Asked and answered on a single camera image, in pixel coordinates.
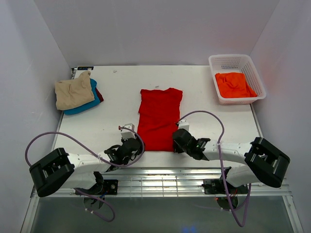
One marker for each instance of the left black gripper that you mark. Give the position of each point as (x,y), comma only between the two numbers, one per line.
(135,143)

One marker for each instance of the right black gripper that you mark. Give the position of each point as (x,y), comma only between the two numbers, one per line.
(180,137)

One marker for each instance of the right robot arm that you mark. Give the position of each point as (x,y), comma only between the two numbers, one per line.
(261,161)

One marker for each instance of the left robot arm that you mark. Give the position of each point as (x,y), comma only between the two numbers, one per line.
(60,169)

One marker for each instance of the dark red folded t shirt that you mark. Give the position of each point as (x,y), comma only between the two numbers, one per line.
(99,95)

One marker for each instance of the orange t shirt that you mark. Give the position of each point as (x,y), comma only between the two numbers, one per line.
(234,85)

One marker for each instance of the beige folded t shirt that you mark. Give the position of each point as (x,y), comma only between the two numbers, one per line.
(74,93)

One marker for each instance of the blue label sticker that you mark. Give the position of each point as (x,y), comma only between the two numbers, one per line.
(85,68)

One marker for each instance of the white plastic basket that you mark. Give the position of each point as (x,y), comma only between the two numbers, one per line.
(239,63)

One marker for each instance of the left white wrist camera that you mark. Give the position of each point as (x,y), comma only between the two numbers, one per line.
(127,131)

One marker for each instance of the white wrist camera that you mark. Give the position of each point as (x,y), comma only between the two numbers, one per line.
(127,131)
(183,124)

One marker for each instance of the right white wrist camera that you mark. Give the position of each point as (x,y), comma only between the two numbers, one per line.
(183,124)

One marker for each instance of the aluminium frame rail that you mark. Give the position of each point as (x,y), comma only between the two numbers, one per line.
(145,183)

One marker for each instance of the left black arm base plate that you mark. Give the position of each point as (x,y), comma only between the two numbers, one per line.
(109,187)

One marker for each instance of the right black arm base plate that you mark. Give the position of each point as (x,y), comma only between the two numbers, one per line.
(216,186)

